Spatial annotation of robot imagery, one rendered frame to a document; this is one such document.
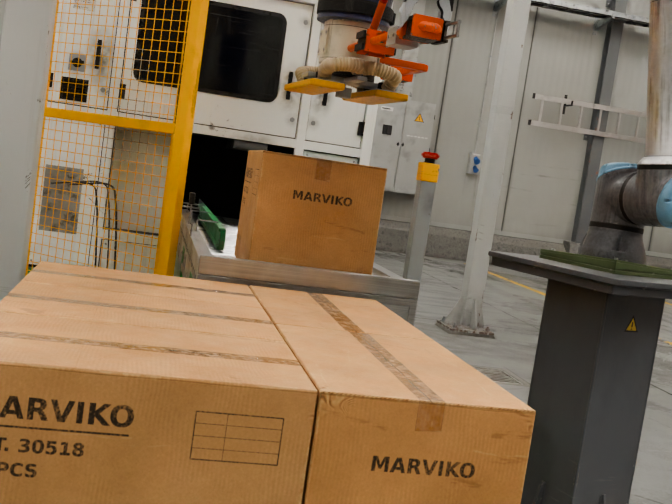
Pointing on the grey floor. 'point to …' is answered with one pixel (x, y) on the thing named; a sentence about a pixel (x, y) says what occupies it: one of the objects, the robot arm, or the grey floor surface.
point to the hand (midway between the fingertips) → (424, 28)
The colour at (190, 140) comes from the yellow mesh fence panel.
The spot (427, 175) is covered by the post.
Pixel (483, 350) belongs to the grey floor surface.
